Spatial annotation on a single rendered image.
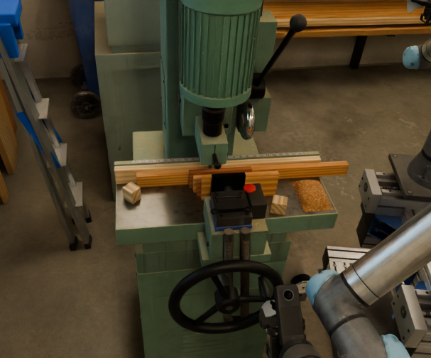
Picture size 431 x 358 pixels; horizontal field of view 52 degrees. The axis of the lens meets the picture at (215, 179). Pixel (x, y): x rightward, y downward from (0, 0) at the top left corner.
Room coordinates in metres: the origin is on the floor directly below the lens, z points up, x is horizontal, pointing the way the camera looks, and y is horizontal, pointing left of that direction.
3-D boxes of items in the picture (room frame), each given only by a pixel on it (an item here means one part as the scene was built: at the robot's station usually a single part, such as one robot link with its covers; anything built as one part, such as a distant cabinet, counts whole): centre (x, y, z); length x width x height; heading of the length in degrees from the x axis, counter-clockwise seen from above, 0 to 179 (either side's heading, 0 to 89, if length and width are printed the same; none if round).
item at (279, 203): (0.87, -0.18, 0.92); 0.04 x 0.03 x 0.04; 80
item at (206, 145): (0.98, 0.02, 1.03); 0.14 x 0.07 x 0.09; 12
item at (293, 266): (0.88, -0.27, 0.58); 0.12 x 0.08 x 0.08; 12
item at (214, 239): (0.78, -0.06, 0.92); 0.15 x 0.13 x 0.09; 102
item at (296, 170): (0.99, -0.09, 0.92); 0.62 x 0.02 x 0.04; 102
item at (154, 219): (0.87, -0.04, 0.87); 0.61 x 0.30 x 0.06; 102
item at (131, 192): (0.87, 0.22, 0.92); 0.04 x 0.03 x 0.04; 55
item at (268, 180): (0.91, -0.07, 0.94); 0.21 x 0.01 x 0.08; 102
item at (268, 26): (1.21, -0.09, 1.23); 0.09 x 0.08 x 0.15; 12
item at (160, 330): (1.08, 0.04, 0.36); 0.58 x 0.45 x 0.71; 12
